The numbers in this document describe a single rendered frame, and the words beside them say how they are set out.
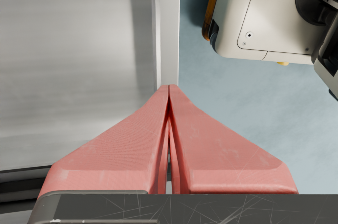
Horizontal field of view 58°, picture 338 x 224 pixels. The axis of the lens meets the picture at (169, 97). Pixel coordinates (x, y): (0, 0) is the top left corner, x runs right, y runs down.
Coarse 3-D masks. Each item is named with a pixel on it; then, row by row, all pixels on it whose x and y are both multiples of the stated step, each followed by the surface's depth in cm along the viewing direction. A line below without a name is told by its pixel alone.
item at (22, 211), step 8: (24, 200) 42; (32, 200) 42; (0, 208) 41; (8, 208) 41; (16, 208) 41; (24, 208) 41; (32, 208) 41; (0, 216) 45; (8, 216) 45; (16, 216) 46; (24, 216) 46
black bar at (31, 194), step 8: (168, 168) 43; (168, 176) 43; (0, 184) 41; (8, 184) 41; (16, 184) 41; (24, 184) 41; (32, 184) 41; (40, 184) 41; (0, 192) 40; (8, 192) 40; (16, 192) 40; (24, 192) 40; (32, 192) 41; (0, 200) 41; (8, 200) 41; (16, 200) 41
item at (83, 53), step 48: (0, 0) 28; (48, 0) 28; (96, 0) 29; (144, 0) 30; (0, 48) 30; (48, 48) 31; (96, 48) 32; (144, 48) 33; (0, 96) 34; (48, 96) 34; (96, 96) 35; (144, 96) 36; (0, 144) 37; (48, 144) 38
